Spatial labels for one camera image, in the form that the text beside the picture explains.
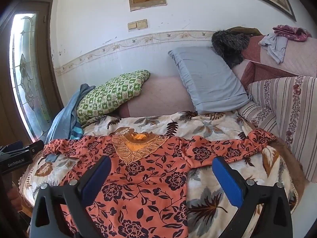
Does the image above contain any leaf print fleece blanket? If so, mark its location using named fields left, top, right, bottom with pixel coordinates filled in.
left=18, top=111, right=300, bottom=238

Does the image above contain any wooden stained glass door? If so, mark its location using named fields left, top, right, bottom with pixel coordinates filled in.
left=0, top=0, right=65, bottom=144

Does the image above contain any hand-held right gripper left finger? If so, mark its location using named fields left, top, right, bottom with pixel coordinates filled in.
left=29, top=156, right=112, bottom=238

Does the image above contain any teal striped cloth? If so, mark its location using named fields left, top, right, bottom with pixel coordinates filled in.
left=70, top=125, right=83, bottom=140

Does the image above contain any lavender grey garment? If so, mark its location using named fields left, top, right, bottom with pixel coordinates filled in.
left=258, top=33, right=289, bottom=63

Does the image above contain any grey-blue pillow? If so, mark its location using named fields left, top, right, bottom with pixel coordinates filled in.
left=168, top=46, right=252, bottom=116

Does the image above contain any dark fur-trimmed jacket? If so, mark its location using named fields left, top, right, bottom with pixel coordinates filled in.
left=211, top=26, right=263, bottom=68

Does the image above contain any green checked pillow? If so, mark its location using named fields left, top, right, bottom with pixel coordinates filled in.
left=76, top=69, right=151, bottom=126

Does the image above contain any pink quilted mattress cover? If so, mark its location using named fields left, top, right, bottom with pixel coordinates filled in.
left=120, top=76, right=196, bottom=118

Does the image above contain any beige wall switch panel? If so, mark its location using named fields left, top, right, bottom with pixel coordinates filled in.
left=127, top=19, right=148, bottom=31

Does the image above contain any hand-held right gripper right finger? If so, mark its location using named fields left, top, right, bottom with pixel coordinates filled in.
left=212, top=156, right=293, bottom=238

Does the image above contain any maroon floral cloth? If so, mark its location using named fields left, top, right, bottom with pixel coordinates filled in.
left=272, top=25, right=312, bottom=41

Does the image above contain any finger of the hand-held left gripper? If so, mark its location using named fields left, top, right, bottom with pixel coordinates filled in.
left=23, top=140, right=45, bottom=155

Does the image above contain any light blue knit garment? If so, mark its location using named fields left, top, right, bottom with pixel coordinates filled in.
left=45, top=83, right=96, bottom=144

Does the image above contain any orange floral garment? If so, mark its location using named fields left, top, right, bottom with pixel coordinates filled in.
left=43, top=129, right=276, bottom=238

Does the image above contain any striped floral cushion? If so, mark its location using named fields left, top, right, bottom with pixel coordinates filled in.
left=238, top=76, right=317, bottom=182

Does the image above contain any pink maroon quilted bedding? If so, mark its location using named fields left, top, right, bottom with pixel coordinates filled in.
left=233, top=35, right=317, bottom=87

